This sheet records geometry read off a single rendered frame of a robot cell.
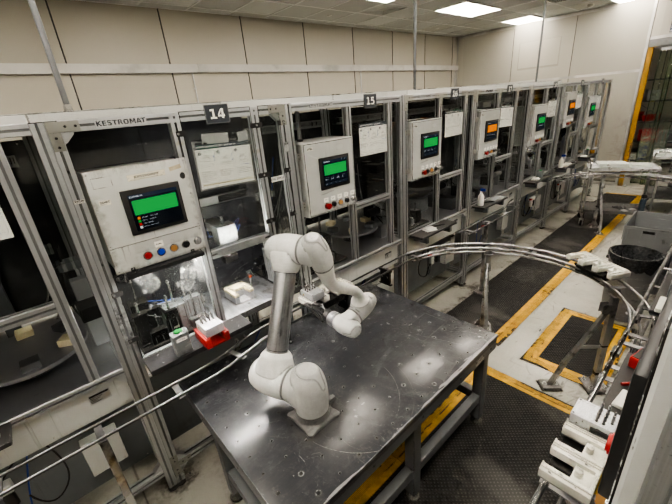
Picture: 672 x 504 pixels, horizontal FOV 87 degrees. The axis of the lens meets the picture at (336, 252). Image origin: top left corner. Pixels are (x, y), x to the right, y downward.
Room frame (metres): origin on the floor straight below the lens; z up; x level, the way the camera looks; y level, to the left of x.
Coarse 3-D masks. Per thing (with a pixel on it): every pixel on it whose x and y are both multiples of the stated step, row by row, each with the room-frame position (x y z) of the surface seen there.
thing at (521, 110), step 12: (480, 96) 3.63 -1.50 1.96; (492, 96) 3.79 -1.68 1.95; (504, 96) 3.96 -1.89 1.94; (480, 108) 3.64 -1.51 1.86; (504, 108) 3.97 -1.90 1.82; (504, 120) 3.98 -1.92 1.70; (516, 120) 4.20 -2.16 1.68; (504, 132) 4.02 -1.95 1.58; (516, 132) 4.22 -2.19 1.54; (504, 144) 4.03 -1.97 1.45; (516, 144) 4.24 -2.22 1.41; (516, 156) 4.27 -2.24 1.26; (480, 168) 3.70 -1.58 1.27; (504, 168) 4.52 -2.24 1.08; (516, 168) 4.29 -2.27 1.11; (480, 180) 3.71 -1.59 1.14; (516, 180) 4.32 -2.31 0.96
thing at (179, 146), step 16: (176, 112) 1.76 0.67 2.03; (256, 112) 2.02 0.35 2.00; (176, 128) 1.76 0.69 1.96; (256, 128) 2.03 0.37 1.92; (176, 144) 1.73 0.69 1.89; (256, 144) 2.00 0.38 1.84; (192, 176) 1.76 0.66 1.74; (272, 224) 2.02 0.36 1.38; (208, 256) 1.75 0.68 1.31; (208, 272) 1.74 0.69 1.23; (224, 320) 1.75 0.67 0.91
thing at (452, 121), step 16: (416, 112) 2.97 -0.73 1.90; (432, 112) 3.12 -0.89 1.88; (448, 112) 3.26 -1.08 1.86; (448, 128) 3.27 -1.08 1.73; (448, 144) 3.29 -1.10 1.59; (448, 160) 3.29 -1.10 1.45; (464, 160) 3.48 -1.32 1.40; (432, 176) 3.13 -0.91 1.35; (464, 176) 3.49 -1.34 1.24; (416, 192) 2.98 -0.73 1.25; (432, 192) 3.13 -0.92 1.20; (448, 192) 3.69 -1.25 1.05; (464, 192) 3.50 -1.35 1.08; (416, 208) 2.98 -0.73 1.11; (432, 208) 3.14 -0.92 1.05; (416, 224) 2.98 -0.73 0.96
